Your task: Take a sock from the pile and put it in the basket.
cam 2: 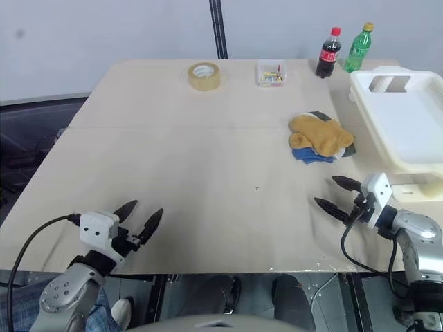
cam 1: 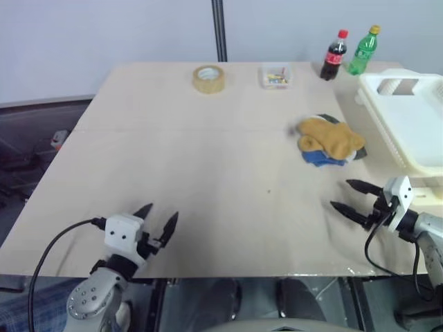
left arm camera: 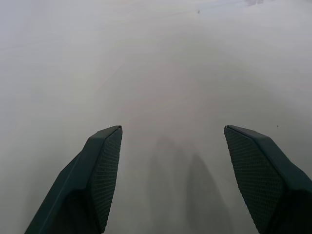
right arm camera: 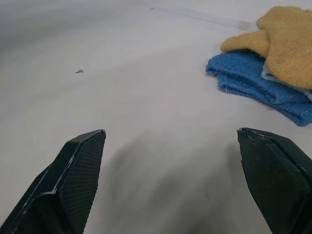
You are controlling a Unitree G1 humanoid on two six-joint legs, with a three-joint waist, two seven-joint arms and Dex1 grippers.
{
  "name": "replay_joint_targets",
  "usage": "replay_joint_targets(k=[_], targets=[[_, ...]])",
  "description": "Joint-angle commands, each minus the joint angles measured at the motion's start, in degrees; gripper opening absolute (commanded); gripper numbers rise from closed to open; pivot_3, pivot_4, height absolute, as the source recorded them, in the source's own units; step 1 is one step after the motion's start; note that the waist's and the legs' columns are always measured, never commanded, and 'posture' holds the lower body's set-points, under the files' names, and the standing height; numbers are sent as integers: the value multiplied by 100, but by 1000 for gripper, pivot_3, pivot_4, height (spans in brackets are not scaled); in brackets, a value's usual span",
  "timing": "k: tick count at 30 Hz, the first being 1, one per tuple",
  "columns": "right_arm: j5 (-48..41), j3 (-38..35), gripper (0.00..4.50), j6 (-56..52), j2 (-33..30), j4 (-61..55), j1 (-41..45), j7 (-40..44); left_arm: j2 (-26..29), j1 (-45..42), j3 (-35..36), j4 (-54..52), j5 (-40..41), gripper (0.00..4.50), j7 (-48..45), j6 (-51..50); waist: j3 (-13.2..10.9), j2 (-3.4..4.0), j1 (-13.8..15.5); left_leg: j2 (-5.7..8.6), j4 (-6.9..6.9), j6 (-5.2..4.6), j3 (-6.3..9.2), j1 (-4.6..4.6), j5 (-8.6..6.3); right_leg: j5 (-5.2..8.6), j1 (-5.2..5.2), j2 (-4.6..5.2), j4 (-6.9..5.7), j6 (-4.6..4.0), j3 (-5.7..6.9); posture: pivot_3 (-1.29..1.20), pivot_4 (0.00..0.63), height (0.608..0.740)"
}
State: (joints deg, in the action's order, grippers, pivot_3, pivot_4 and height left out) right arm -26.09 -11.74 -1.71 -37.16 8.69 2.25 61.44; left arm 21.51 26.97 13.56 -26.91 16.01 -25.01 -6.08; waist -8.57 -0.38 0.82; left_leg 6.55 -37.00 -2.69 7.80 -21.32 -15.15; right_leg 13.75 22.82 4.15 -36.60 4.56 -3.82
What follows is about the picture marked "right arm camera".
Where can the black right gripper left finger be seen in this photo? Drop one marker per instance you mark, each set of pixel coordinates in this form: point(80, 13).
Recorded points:
point(73, 180)

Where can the yellow knitted cloth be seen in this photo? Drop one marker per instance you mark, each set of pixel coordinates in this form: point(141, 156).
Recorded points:
point(282, 41)

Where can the blue cloth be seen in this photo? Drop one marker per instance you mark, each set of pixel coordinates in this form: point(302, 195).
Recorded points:
point(246, 75)

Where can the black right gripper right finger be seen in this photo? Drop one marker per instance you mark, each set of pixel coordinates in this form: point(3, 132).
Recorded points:
point(275, 180)

